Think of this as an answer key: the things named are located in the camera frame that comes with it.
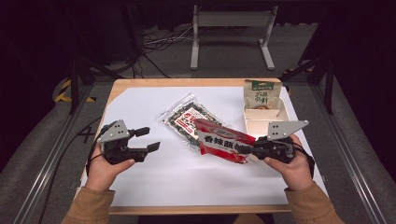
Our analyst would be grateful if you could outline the black metal stand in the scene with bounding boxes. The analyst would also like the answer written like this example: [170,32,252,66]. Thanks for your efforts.
[65,54,123,115]
[279,54,336,115]

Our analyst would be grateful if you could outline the bundle of floor cables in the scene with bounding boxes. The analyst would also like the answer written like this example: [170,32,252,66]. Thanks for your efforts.
[136,23,194,79]

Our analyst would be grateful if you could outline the person's left hand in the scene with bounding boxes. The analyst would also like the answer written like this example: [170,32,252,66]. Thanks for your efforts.
[85,143,136,191]

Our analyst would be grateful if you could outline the beige and green sauce packet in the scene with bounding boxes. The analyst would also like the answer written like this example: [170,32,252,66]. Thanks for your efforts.
[243,79,283,111]

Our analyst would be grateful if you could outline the white paper sheet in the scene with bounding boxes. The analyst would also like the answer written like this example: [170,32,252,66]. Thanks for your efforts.
[79,86,328,207]

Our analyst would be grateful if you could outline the person's right hand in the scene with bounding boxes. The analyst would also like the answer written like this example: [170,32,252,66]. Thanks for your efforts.
[263,133,314,191]

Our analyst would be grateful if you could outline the white divided tray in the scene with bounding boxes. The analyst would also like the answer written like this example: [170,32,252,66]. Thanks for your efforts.
[242,97,292,142]

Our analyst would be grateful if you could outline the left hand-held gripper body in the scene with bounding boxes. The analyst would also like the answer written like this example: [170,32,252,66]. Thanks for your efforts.
[96,119,149,165]

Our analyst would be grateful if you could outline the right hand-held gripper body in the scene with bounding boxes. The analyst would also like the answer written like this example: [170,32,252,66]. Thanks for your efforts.
[252,119,310,164]

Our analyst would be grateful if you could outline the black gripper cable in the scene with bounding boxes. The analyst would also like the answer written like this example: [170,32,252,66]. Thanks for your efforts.
[292,145,317,180]
[85,124,110,177]

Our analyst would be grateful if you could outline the aluminium rail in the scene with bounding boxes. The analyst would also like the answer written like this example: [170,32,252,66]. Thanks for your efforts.
[11,84,95,224]
[310,83,389,224]

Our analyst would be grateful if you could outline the red and white sauce packet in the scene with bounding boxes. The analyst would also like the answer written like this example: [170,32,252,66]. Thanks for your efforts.
[193,118,257,165]

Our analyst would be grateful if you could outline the clear packet of dried vegetables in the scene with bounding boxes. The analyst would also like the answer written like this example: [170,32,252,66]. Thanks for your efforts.
[157,92,224,152]

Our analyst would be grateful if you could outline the white metal stand frame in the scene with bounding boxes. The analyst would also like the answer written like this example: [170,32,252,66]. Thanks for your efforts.
[190,4,279,71]

